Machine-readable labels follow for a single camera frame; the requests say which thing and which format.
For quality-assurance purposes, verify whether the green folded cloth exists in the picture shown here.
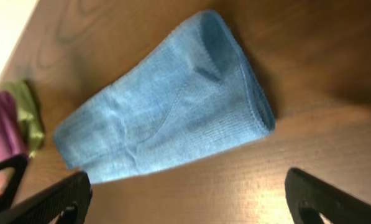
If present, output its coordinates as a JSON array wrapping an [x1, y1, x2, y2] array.
[[1, 80, 45, 157]]

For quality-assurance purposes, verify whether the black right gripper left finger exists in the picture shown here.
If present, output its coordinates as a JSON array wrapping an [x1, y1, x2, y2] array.
[[0, 172, 93, 224]]

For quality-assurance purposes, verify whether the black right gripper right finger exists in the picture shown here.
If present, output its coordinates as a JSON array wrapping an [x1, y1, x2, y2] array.
[[285, 168, 371, 224]]

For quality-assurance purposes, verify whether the blue microfiber cloth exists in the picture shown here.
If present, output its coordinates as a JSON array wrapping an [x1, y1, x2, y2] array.
[[53, 10, 275, 184]]

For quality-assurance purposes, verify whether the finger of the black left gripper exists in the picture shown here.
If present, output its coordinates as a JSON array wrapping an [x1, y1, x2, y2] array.
[[0, 154, 28, 212]]

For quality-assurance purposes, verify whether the purple folded cloth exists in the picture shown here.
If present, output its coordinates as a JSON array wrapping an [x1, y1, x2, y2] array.
[[0, 89, 29, 197]]

